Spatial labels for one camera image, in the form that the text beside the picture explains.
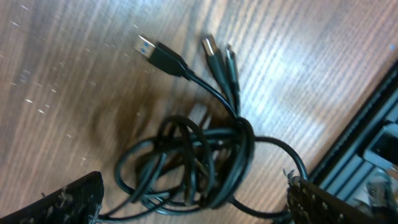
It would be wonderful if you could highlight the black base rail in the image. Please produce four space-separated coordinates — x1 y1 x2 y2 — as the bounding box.
310 63 397 211

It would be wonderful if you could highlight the black USB cable bundle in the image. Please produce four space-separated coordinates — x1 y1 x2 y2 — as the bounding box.
98 33 309 224

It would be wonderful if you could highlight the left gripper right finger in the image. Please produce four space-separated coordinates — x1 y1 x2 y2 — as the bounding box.
283 169 374 224

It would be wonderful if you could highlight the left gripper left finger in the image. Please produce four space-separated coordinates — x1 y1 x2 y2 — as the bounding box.
1 171 104 224

